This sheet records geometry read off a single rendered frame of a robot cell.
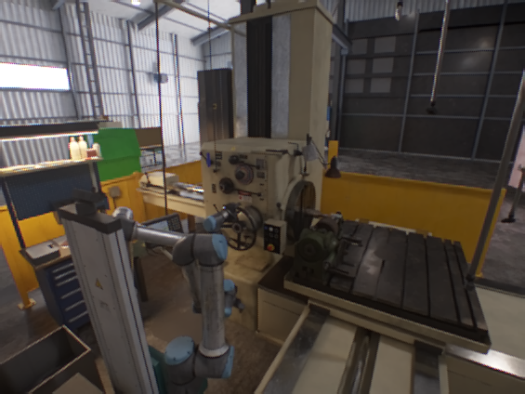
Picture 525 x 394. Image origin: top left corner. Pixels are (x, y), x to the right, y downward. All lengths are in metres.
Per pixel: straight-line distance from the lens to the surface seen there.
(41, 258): 2.85
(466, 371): 2.46
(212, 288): 1.24
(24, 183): 3.16
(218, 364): 1.45
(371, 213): 4.37
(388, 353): 2.03
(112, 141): 5.64
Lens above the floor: 2.15
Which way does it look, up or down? 19 degrees down
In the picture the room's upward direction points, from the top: straight up
